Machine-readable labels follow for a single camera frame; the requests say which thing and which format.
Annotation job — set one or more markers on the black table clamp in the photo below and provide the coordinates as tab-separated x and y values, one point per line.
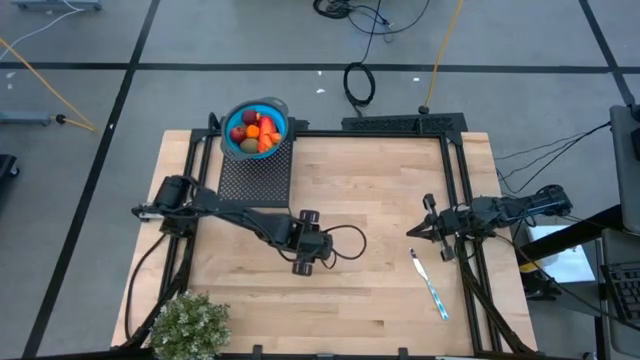
257	352
403	353

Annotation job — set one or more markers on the light red pomegranate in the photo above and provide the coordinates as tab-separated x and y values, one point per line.
238	134

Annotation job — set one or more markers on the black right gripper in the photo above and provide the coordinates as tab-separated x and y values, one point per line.
450	222

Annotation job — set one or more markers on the black metal table frame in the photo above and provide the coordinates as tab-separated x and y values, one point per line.
320	134

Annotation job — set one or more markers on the black perforated metal stand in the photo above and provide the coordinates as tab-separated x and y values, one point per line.
255	175

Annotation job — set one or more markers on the blue collapsible colander grey rim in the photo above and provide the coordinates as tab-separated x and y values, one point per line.
230	120

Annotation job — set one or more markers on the black keyboard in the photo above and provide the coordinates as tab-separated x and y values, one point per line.
625	295

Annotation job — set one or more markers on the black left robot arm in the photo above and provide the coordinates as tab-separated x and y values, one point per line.
240	217

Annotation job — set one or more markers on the black floor object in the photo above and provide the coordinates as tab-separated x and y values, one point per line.
6	165

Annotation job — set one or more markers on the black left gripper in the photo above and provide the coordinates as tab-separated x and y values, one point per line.
307	242

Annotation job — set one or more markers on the black perforated metal panel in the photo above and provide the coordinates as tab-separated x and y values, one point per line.
400	123

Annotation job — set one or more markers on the grey stand foot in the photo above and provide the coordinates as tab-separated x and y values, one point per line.
55	4
22	118

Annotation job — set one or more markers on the small orange tangerine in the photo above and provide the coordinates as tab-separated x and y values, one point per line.
252	131

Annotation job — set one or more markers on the black diagonal bar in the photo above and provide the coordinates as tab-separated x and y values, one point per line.
575	232

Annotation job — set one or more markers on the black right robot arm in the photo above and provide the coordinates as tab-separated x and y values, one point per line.
520	207

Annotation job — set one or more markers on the dark red pomegranate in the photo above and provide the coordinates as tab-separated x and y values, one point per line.
249	117

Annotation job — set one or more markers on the red orange mango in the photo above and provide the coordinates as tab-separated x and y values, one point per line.
267	125

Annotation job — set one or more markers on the green potted plant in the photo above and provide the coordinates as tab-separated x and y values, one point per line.
190	327

